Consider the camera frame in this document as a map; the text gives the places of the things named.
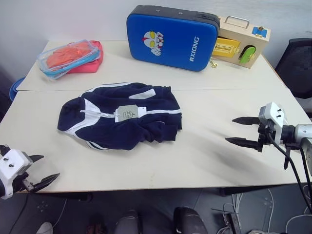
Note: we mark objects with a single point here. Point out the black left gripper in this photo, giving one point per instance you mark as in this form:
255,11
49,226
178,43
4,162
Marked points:
20,182

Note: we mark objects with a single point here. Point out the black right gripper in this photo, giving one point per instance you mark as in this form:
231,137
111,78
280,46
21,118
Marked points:
264,136

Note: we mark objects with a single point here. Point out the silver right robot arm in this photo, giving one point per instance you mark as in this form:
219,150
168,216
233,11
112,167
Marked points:
303,132

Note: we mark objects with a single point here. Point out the clear pouch with orange items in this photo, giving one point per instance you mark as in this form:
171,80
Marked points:
68,57

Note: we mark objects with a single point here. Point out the white shoe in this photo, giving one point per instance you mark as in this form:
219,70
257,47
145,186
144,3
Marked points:
45,228

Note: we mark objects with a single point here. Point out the black mesh office chair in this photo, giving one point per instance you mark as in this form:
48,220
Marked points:
297,65

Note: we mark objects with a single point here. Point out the wooden lock puzzle box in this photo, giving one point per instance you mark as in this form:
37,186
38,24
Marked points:
248,46

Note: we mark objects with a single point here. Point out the blue plastic basin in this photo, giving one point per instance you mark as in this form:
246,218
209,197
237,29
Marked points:
14,89

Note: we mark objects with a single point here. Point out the black floor power strip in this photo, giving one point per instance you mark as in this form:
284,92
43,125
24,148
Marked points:
231,220

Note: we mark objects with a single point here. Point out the dark grey rounded shape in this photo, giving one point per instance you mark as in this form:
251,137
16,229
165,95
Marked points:
126,223

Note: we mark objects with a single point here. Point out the grey paper clothing tag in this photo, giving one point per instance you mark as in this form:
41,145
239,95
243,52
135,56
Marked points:
128,114

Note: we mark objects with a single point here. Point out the navy white zip jacket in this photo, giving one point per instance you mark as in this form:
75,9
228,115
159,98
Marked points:
136,126

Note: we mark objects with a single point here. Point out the dark rounded glossy shape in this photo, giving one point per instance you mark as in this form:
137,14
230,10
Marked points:
190,221

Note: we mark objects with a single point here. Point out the blue RXIONG padded case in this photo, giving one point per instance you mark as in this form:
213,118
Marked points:
170,41

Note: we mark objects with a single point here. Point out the pink fabric bag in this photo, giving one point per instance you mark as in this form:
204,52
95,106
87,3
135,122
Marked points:
93,64

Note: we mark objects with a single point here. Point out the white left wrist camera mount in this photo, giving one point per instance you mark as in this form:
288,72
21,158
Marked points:
13,162

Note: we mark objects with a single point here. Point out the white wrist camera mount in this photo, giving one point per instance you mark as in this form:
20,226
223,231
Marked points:
276,112
13,162

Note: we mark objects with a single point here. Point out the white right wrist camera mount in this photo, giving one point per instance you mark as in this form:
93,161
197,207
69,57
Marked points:
276,112

